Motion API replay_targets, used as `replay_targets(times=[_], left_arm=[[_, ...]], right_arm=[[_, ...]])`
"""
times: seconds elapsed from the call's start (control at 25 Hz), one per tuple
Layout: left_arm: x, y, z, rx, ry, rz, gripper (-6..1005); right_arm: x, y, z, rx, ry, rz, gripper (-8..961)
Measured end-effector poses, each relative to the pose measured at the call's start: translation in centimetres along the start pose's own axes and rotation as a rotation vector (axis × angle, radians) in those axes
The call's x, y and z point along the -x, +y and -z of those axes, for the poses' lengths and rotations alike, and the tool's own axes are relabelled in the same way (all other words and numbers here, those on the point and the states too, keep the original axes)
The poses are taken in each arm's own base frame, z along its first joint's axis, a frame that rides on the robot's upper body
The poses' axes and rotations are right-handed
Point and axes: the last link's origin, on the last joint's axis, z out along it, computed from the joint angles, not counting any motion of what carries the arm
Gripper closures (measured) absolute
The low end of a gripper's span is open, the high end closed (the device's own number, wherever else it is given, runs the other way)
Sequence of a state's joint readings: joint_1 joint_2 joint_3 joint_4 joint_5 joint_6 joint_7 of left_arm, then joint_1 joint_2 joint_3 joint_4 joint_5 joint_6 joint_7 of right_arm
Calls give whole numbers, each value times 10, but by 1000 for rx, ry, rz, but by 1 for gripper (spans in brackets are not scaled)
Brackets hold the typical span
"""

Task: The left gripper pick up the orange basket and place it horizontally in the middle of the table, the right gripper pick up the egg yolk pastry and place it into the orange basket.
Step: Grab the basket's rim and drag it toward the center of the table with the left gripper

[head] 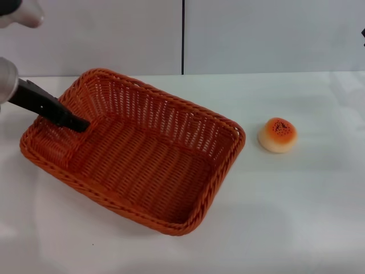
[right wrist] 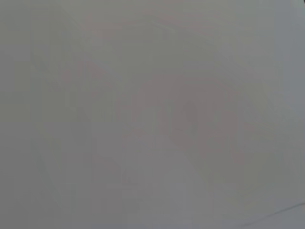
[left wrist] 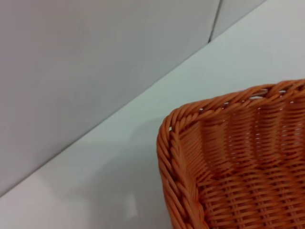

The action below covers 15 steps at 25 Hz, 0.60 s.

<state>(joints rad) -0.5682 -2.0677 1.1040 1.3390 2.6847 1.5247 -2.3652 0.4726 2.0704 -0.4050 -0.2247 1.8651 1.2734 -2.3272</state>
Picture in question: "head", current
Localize black vertical wall joint strip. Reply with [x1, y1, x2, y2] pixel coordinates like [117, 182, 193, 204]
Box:
[180, 0, 185, 76]

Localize round toy bread bun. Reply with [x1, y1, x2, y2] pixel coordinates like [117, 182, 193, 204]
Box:
[257, 117, 298, 154]

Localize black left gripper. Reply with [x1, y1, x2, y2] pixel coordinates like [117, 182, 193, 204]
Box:
[7, 78, 91, 133]

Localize orange woven plastic basket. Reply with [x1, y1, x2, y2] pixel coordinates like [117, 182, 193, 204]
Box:
[19, 67, 246, 237]

